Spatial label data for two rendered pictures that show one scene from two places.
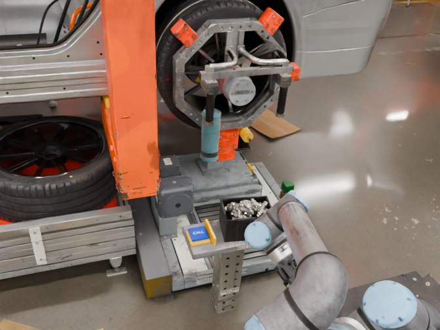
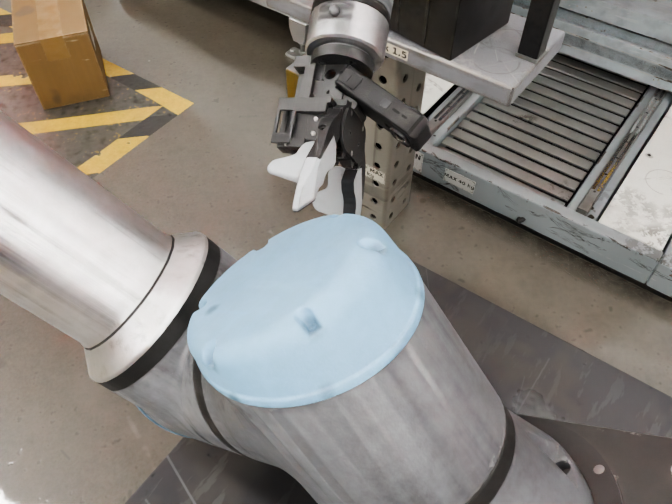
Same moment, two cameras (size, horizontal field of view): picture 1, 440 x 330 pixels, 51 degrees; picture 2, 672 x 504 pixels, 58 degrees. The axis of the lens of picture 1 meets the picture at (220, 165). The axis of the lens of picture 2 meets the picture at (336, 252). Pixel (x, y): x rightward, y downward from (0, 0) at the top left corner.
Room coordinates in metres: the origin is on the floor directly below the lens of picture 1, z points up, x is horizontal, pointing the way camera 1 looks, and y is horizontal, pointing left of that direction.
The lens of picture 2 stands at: (0.85, -0.76, 0.94)
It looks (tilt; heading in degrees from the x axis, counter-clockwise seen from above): 51 degrees down; 57
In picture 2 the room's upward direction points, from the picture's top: straight up
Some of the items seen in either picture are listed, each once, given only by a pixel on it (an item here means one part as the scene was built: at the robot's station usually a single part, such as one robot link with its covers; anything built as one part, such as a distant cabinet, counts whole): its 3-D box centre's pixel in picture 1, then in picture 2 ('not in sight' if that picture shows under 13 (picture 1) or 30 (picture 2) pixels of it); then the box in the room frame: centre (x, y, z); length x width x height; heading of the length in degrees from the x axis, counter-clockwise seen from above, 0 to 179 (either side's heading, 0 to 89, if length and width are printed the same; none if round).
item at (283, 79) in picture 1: (282, 76); not in sight; (1.90, -0.25, 0.93); 0.09 x 0.05 x 0.05; 21
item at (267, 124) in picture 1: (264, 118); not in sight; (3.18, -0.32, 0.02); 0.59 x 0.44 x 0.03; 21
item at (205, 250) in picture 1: (237, 233); (408, 18); (1.41, -0.09, 0.44); 0.43 x 0.17 x 0.03; 111
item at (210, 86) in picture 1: (209, 83); not in sight; (1.78, 0.07, 0.93); 0.09 x 0.05 x 0.05; 21
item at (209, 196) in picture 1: (211, 178); (618, 13); (2.19, 0.04, 0.13); 0.50 x 0.36 x 0.10; 111
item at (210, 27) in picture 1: (229, 77); not in sight; (2.03, -0.02, 0.85); 0.54 x 0.07 x 0.54; 111
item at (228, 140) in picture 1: (222, 139); not in sight; (2.07, 0.00, 0.48); 0.16 x 0.12 x 0.17; 21
